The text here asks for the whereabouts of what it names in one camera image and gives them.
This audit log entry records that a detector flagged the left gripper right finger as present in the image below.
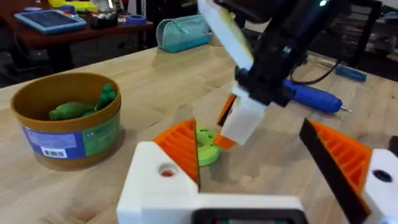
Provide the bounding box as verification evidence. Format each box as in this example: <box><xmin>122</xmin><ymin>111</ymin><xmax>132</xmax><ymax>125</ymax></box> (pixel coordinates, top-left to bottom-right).
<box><xmin>299</xmin><ymin>118</ymin><xmax>398</xmax><ymax>224</ymax></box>

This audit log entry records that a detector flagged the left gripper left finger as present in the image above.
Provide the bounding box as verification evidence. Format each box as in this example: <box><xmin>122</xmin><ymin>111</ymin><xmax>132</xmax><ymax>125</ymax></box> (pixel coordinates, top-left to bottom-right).
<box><xmin>116</xmin><ymin>119</ymin><xmax>200</xmax><ymax>224</ymax></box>

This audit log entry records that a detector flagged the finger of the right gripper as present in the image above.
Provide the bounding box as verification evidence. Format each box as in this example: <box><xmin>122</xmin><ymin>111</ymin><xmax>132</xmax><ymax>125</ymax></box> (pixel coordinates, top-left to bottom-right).
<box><xmin>216</xmin><ymin>93</ymin><xmax>238</xmax><ymax>128</ymax></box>
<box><xmin>213</xmin><ymin>90</ymin><xmax>267</xmax><ymax>151</ymax></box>

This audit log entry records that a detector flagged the blue electric screwdriver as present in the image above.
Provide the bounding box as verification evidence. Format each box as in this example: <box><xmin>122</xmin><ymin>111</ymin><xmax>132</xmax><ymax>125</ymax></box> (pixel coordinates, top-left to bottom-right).
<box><xmin>282</xmin><ymin>78</ymin><xmax>353</xmax><ymax>114</ymax></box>

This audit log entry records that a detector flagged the green disc with holes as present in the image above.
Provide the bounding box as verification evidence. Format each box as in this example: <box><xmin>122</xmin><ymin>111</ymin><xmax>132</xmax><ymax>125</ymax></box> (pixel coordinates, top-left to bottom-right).
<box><xmin>195</xmin><ymin>125</ymin><xmax>223</xmax><ymax>167</ymax></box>

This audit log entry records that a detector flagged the small blue hand tool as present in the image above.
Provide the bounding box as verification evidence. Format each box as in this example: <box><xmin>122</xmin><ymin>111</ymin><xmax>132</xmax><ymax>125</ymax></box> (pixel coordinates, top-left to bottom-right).
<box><xmin>335</xmin><ymin>64</ymin><xmax>368</xmax><ymax>83</ymax></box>

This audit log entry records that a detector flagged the teal zip pouch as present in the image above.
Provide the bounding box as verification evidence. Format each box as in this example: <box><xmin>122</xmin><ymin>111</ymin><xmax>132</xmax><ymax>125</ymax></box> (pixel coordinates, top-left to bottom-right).
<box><xmin>155</xmin><ymin>14</ymin><xmax>214</xmax><ymax>54</ymax></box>

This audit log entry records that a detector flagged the brown tub with toys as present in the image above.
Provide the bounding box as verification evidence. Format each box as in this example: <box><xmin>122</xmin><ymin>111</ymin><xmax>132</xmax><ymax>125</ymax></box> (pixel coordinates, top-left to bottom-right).
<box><xmin>10</xmin><ymin>72</ymin><xmax>122</xmax><ymax>170</ymax></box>

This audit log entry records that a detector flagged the blue tape roll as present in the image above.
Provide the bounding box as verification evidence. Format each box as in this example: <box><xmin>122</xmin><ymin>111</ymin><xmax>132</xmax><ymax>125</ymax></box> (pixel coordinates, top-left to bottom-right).
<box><xmin>125</xmin><ymin>14</ymin><xmax>147</xmax><ymax>26</ymax></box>

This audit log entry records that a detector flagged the black box with oddments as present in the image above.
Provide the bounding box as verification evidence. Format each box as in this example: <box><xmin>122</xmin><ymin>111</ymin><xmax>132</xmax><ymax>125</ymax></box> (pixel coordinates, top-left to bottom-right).
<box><xmin>89</xmin><ymin>11</ymin><xmax>119</xmax><ymax>30</ymax></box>

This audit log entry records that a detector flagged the dark brown side table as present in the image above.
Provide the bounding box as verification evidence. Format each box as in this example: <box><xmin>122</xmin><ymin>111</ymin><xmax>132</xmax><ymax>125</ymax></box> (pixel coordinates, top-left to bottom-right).
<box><xmin>0</xmin><ymin>0</ymin><xmax>155</xmax><ymax>49</ymax></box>

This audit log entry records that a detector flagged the yellow plastic box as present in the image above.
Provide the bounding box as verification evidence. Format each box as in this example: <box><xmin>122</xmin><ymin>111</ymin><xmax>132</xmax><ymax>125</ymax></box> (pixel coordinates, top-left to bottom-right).
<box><xmin>48</xmin><ymin>0</ymin><xmax>99</xmax><ymax>14</ymax></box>

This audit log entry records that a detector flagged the tablet in blue case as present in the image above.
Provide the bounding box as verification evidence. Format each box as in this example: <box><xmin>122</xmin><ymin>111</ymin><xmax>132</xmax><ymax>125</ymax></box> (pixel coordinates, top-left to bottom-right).
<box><xmin>13</xmin><ymin>9</ymin><xmax>88</xmax><ymax>35</ymax></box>

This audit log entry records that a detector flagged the black cable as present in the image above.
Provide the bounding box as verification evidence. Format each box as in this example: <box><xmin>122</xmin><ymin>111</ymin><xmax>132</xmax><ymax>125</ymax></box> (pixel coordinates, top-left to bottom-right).
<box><xmin>289</xmin><ymin>60</ymin><xmax>340</xmax><ymax>86</ymax></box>

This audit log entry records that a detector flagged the black metal frame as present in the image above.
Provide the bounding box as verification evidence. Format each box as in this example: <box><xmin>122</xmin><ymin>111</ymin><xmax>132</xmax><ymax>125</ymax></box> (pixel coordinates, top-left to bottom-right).
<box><xmin>349</xmin><ymin>0</ymin><xmax>384</xmax><ymax>68</ymax></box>

